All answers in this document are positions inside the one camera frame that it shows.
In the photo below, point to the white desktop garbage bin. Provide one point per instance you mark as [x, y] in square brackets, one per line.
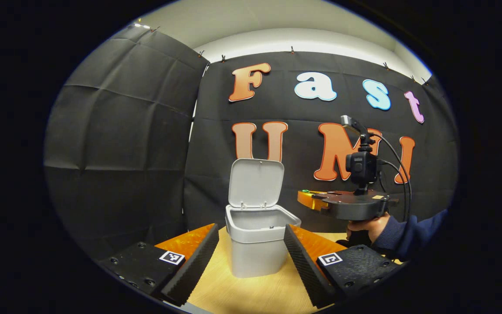
[257, 253]

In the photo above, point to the wooden desktop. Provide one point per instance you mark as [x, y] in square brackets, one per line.
[255, 292]

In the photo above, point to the black backdrop cloth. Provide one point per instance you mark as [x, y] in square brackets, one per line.
[124, 152]

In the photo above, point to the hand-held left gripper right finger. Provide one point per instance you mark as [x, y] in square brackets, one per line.
[307, 266]

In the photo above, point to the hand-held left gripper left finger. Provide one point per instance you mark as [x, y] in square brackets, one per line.
[192, 266]

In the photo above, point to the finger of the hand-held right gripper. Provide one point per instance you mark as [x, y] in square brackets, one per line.
[307, 201]

